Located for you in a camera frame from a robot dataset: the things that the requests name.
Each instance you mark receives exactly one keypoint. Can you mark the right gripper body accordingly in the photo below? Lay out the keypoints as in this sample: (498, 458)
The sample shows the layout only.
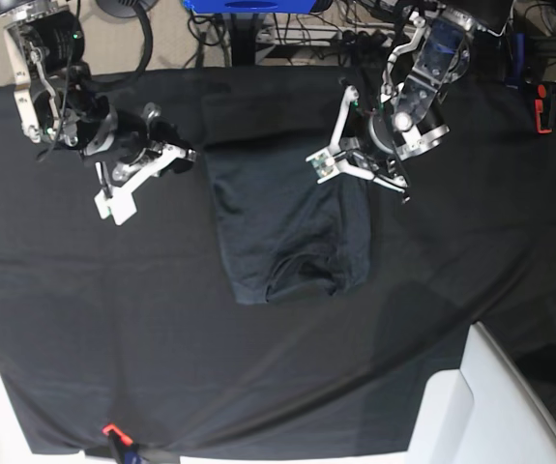
(122, 136)

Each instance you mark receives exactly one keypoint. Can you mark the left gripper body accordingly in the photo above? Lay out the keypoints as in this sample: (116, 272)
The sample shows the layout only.
(369, 146)

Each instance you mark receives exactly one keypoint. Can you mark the dark grey T-shirt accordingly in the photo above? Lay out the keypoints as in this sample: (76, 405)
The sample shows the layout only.
(281, 232)

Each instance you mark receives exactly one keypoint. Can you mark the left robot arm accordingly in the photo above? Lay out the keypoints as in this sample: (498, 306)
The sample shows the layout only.
(431, 49)

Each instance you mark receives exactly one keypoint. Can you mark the black power strip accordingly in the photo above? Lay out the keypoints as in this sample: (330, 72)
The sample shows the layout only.
(309, 35)

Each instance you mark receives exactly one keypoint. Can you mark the round black floor base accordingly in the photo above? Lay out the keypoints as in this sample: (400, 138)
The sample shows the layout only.
(123, 9)

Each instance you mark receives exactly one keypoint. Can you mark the blue plastic bin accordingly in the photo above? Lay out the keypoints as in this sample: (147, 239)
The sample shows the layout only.
(250, 6)

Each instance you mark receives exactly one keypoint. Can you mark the black table cloth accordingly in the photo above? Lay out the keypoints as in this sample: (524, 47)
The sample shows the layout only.
(138, 325)

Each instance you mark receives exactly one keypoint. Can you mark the white chair right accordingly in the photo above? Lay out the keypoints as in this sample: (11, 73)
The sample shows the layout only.
(483, 412)

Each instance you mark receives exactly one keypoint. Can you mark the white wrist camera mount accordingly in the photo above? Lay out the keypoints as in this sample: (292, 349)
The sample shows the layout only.
(331, 161)
(115, 198)

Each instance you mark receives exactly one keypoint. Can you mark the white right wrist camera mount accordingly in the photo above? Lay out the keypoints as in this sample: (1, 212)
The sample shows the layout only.
(115, 198)

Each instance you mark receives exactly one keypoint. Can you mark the red clamp handle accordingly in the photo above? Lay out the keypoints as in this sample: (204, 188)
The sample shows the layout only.
(111, 431)

